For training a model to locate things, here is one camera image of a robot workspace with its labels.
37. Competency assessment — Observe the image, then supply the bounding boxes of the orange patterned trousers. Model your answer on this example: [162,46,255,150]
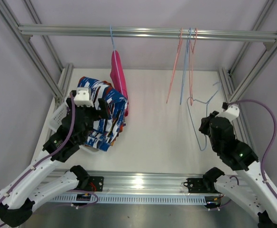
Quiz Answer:
[103,81,126,146]

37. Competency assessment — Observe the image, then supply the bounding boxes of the blue white patterned trousers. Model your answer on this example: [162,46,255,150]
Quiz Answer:
[78,77,128,152]

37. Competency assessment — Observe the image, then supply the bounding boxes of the pink hanger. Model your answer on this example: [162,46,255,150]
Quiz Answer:
[166,28,183,104]
[189,28,197,106]

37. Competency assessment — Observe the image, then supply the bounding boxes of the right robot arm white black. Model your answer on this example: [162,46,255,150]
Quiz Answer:
[199,111,277,228]

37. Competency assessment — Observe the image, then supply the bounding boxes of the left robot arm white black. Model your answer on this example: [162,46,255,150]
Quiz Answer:
[0,96,110,228]

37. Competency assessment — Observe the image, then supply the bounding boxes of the pink trousers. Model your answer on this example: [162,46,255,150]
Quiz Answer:
[110,50,129,117]

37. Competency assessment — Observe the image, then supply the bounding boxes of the white plastic basket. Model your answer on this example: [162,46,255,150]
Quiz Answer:
[48,99,101,155]

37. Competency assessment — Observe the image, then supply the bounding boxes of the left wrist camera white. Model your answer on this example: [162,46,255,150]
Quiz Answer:
[72,87,94,107]

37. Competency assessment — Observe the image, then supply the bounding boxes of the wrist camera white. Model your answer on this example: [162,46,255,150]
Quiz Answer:
[72,87,94,107]
[216,102,240,121]

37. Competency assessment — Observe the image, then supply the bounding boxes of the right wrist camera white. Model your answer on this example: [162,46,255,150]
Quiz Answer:
[216,102,240,121]

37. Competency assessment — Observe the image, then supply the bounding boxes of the right aluminium frame post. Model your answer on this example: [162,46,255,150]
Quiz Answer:
[219,0,277,155]

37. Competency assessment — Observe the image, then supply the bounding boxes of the aluminium frame post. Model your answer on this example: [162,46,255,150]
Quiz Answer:
[0,0,66,105]
[219,0,277,155]

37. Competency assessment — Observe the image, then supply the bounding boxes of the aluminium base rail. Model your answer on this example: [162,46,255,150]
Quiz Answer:
[17,170,258,194]

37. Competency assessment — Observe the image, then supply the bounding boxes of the slotted cable duct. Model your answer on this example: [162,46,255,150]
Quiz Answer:
[50,193,206,206]

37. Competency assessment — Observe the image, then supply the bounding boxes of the aluminium hanging rail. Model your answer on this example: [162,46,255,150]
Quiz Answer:
[18,24,277,43]

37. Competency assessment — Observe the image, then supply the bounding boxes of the left aluminium frame post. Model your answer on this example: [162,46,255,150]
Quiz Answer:
[0,0,66,105]

